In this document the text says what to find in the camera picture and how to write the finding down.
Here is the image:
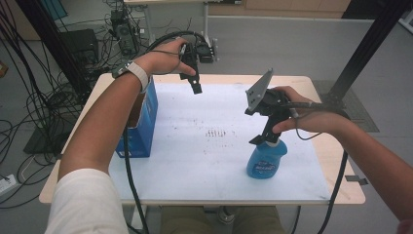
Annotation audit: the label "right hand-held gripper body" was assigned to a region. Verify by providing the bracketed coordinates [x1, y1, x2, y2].
[244, 67, 294, 125]

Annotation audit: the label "person's right hand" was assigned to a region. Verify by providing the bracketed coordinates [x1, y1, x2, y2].
[271, 85, 347, 136]

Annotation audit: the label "wristwatch with beige band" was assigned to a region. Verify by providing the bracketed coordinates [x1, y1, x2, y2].
[111, 59, 152, 95]

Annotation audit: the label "black metal frame post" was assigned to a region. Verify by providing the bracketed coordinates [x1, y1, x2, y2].
[320, 0, 413, 109]
[14, 0, 94, 98]

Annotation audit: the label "blue cardboard box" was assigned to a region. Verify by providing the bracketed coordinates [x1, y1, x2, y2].
[115, 76, 160, 159]

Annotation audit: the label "person's olive trousers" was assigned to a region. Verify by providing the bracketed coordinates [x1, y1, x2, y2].
[160, 205, 287, 234]

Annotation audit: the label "blue plastic bottle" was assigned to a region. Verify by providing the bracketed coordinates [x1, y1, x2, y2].
[245, 138, 289, 180]

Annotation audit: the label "person's left hand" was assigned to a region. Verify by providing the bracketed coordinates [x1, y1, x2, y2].
[134, 37, 198, 78]

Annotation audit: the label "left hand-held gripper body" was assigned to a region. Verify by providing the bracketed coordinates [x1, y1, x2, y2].
[178, 31, 219, 76]

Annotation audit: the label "tangle of black floor cables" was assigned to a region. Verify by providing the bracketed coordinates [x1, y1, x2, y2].
[0, 0, 196, 210]

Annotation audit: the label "white power strip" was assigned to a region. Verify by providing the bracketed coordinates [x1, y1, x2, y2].
[0, 174, 18, 198]

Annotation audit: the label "black floor plate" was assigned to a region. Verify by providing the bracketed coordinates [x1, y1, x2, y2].
[22, 116, 78, 156]

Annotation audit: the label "black computer tower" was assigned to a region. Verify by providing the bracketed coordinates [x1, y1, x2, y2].
[110, 9, 141, 57]

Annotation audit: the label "grey floor mat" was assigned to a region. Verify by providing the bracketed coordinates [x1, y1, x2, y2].
[313, 80, 380, 134]

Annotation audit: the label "black tape piece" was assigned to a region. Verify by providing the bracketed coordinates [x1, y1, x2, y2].
[344, 175, 369, 186]

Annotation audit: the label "black square box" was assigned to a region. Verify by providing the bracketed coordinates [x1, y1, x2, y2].
[59, 28, 100, 66]

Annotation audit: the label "white-legged desk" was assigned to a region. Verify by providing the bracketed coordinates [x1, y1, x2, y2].
[123, 0, 243, 62]

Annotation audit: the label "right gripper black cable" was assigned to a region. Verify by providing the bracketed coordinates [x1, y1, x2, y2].
[285, 100, 351, 234]

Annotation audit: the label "person's white sleeve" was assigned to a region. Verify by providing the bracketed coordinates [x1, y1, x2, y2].
[43, 168, 130, 234]

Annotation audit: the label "wooden cabinet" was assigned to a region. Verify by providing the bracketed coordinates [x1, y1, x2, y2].
[207, 0, 353, 20]

